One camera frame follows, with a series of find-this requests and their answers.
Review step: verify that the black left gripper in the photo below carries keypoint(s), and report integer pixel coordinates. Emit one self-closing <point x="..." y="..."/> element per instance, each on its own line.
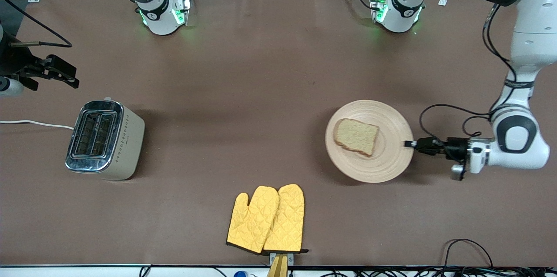
<point x="456" y="145"/>

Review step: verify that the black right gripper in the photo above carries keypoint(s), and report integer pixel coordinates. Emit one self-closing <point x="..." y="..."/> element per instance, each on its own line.
<point x="13" y="61"/>

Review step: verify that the round wooden plate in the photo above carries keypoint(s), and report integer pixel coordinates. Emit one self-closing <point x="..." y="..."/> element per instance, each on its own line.
<point x="383" y="164"/>

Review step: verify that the brown bread slice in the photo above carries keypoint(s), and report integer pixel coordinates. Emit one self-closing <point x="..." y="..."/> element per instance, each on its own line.
<point x="354" y="137"/>

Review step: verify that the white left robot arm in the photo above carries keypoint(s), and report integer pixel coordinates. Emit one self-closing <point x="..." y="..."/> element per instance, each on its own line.
<point x="531" y="42"/>

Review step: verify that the chrome and beige toaster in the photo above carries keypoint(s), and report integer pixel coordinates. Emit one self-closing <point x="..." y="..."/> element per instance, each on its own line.
<point x="126" y="146"/>

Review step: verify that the yellow quilted oven mitt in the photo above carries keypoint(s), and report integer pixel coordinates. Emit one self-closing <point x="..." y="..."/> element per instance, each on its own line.
<point x="252" y="225"/>
<point x="289" y="220"/>

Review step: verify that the brown table cover sheet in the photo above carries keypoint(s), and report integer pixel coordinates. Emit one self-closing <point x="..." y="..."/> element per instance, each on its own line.
<point x="261" y="72"/>

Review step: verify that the yellow wooden stick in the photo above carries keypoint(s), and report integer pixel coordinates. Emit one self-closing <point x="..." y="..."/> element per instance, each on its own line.
<point x="277" y="268"/>

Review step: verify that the small blue object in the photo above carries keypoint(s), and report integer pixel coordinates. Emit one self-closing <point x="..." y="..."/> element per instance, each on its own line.
<point x="239" y="274"/>

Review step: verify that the grey metal clamp bracket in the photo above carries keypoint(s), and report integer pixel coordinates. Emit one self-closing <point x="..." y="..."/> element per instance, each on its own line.
<point x="290" y="258"/>

